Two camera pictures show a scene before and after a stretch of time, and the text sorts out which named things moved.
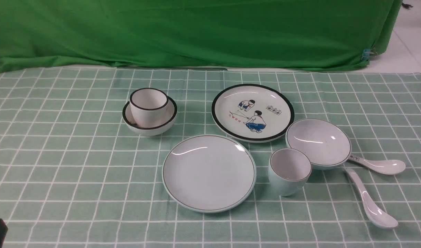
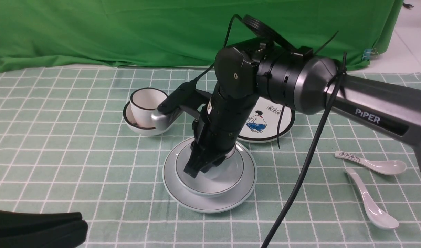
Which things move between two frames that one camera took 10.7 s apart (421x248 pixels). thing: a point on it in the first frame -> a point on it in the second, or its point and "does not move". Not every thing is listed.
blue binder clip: x=366 y=54 does not move
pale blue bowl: x=327 y=146 -> x=218 y=177
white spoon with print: x=388 y=167 does not move
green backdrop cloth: x=35 y=35 does not move
